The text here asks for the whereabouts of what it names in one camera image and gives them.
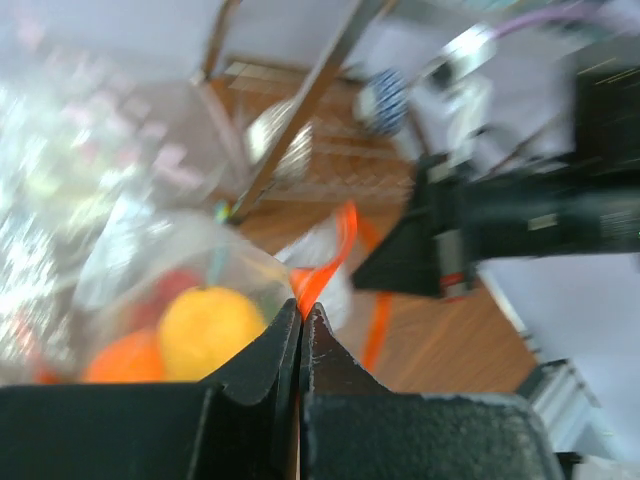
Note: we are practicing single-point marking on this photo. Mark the steel dish rack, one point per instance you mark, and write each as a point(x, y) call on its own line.
point(318, 80)

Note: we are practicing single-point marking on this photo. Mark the clear zip bag orange zipper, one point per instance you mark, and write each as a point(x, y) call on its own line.
point(311, 271)

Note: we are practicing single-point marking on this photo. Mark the clear bag pink dots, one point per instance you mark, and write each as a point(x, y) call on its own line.
point(101, 154)

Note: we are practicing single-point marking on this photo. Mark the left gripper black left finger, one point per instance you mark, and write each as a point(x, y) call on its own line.
point(237, 423)

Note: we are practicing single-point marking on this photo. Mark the aluminium frame rail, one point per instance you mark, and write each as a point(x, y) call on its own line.
point(566, 405)

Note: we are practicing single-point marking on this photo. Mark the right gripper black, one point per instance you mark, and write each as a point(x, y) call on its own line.
point(513, 214)

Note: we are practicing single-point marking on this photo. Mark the yellow mango fruit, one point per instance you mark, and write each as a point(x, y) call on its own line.
point(202, 329)

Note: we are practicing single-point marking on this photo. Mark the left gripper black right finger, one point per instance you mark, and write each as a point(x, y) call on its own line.
point(353, 427)

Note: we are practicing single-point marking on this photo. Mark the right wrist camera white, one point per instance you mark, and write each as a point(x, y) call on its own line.
point(454, 93)

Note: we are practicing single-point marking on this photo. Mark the red lychee bunch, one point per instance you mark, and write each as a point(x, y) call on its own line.
point(148, 311)

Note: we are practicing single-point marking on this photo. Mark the orange fruit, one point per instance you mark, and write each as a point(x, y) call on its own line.
point(134, 358)

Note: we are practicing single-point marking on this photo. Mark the blue white patterned bowl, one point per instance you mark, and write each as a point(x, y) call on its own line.
point(381, 106)

